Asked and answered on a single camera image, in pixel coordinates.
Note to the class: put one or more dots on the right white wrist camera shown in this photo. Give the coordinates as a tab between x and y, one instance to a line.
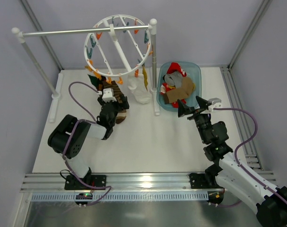
214	103

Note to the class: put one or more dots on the brown striped sock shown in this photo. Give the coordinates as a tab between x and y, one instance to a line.
117	93

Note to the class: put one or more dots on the green clothes peg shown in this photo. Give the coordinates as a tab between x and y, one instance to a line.
89	50

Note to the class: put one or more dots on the slotted grey cable duct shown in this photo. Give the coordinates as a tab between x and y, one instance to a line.
120	196

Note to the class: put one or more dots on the white round clip hanger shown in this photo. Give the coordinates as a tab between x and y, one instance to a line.
125	23

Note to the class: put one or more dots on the aluminium mounting rail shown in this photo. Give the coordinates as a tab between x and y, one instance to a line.
54	182

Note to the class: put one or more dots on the orange clothes peg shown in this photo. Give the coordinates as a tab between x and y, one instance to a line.
119	81

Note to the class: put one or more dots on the white clothes rack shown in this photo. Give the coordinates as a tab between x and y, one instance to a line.
56	90

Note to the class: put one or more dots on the red patterned sock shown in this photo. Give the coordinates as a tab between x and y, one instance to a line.
171	94

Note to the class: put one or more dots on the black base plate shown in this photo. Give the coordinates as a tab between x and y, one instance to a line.
203	181
72	183

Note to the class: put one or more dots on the mustard yellow sock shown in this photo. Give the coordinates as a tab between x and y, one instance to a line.
145	76

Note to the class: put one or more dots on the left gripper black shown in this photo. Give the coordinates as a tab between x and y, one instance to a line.
113	104

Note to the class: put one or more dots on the grey striped sock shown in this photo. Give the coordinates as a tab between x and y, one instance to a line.
174	79

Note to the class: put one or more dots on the tan sock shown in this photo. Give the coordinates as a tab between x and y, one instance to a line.
188	86

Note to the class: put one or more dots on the argyle black red sock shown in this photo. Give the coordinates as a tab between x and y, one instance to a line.
101	82

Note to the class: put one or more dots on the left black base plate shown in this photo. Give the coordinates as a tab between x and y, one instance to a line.
72	183

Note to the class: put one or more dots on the red white sock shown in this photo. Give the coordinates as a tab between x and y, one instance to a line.
175	67

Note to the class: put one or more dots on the blue plastic basin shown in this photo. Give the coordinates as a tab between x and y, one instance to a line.
193	71

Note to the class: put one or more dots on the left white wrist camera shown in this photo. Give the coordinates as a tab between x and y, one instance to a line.
107	95

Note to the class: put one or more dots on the green orange sock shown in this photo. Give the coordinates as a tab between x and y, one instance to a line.
93	79

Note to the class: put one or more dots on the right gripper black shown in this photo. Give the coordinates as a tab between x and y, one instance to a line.
195	112

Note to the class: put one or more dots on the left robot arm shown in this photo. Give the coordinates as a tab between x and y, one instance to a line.
69	136

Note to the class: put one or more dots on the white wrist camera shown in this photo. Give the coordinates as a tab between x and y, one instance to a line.
214	103
107	95

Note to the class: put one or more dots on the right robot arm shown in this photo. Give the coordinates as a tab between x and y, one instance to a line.
265	199

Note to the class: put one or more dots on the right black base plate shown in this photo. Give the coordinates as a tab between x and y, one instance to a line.
203	181

